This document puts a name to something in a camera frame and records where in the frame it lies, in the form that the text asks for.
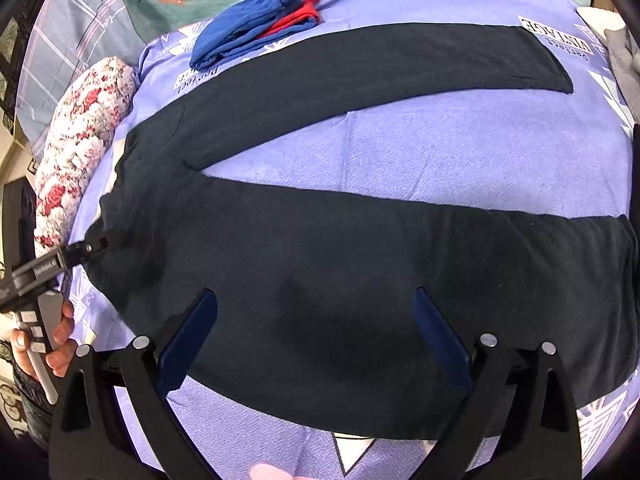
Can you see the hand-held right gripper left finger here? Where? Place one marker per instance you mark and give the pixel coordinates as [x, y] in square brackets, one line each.
[190, 335]

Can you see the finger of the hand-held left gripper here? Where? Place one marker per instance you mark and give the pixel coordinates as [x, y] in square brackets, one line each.
[87, 250]

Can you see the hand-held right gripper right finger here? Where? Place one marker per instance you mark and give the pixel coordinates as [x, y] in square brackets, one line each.
[440, 330]

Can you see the black shirt with red print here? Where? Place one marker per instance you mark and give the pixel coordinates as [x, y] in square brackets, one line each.
[325, 260]

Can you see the person's left hand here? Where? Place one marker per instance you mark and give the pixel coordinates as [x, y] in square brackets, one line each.
[62, 332]

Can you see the floral pillow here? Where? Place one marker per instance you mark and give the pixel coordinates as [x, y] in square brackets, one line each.
[80, 130]

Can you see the purple printed bedsheet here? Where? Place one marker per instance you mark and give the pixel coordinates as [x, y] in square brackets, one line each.
[425, 145]

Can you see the grey plaid bedding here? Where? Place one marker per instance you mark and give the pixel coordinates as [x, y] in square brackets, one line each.
[65, 50]

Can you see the green printed blanket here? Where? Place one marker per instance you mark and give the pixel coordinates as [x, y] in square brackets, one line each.
[150, 10]

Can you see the blue garment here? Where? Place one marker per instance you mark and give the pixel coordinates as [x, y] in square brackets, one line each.
[240, 25]

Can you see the red garment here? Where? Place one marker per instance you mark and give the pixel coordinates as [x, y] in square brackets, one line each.
[300, 15]

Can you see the grey cloth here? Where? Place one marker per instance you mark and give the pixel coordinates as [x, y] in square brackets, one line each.
[625, 55]

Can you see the white cloth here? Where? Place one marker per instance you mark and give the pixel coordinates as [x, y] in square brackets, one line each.
[597, 17]

